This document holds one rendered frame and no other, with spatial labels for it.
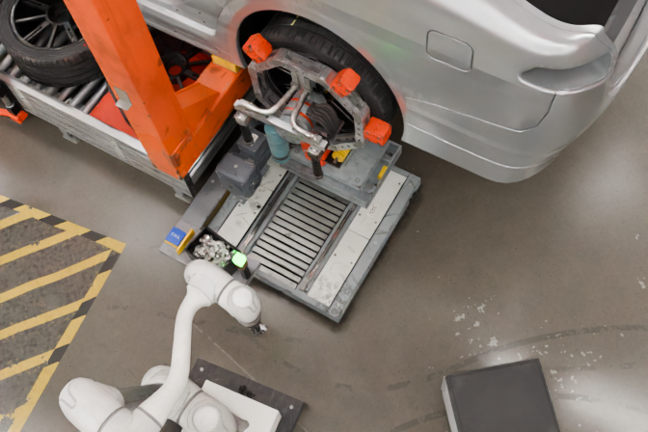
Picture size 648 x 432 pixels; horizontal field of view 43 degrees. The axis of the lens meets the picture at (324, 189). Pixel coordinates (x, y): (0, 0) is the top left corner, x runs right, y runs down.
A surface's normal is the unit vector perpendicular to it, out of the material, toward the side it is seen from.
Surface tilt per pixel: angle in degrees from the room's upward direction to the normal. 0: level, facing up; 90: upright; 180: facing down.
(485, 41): 80
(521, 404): 0
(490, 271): 0
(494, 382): 0
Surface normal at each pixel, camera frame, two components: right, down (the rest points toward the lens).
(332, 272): -0.07, -0.46
